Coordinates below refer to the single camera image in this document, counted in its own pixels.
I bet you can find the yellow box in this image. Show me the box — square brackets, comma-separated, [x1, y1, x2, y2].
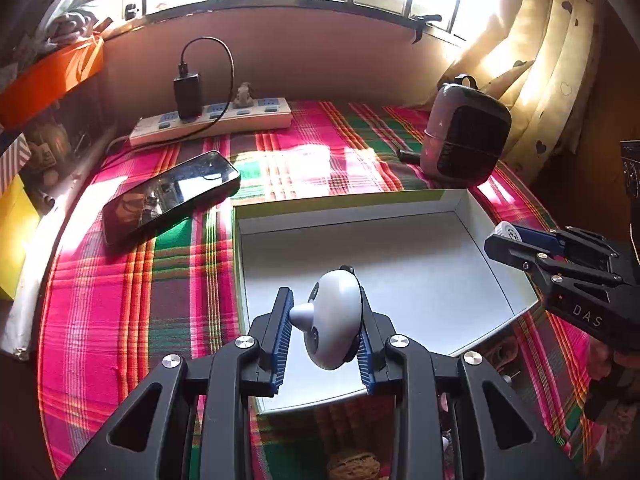
[0, 176, 40, 300]

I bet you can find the red plaid tablecloth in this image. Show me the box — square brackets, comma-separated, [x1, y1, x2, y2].
[37, 101, 605, 479]

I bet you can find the black smartphone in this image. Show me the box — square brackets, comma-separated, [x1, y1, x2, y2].
[102, 150, 241, 247]

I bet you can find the grey portable fan heater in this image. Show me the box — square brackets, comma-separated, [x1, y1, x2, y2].
[397, 74, 512, 188]

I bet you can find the cream heart pattern curtain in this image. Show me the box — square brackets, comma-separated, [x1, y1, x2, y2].
[440, 0, 600, 183]

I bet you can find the white cardboard box tray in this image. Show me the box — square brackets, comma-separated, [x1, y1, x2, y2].
[232, 187, 540, 415]

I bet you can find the white panda toy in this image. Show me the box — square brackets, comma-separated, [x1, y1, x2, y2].
[288, 269, 362, 370]

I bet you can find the black charger adapter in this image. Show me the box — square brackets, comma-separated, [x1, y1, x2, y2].
[174, 61, 203, 122]

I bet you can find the white power strip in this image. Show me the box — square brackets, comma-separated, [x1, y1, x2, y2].
[129, 98, 293, 148]

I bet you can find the black window latch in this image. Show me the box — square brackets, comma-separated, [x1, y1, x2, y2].
[410, 14, 442, 44]

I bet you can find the black charger cable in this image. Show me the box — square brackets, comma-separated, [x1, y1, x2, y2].
[102, 34, 237, 172]

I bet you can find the white round tape roll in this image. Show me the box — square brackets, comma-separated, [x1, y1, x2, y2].
[492, 221, 523, 243]

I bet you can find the orange storage box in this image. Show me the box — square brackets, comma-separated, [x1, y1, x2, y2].
[0, 34, 104, 130]

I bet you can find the small white plug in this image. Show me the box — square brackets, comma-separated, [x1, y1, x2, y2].
[233, 81, 254, 108]

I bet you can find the walnut on table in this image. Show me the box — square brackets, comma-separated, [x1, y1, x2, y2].
[326, 450, 381, 480]

